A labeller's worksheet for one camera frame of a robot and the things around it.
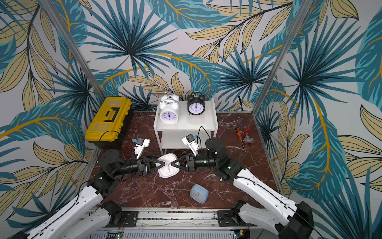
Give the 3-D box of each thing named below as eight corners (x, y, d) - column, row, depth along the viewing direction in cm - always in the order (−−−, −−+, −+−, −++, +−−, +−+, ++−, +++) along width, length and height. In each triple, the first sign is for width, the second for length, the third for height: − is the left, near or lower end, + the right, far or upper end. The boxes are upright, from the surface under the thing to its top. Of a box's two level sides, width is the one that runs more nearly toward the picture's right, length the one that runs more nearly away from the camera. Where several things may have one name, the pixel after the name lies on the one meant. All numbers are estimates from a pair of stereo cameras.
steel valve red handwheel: (244, 143, 104) (245, 141, 102) (241, 131, 111) (242, 129, 108) (252, 143, 104) (254, 141, 102) (249, 131, 111) (250, 129, 108)
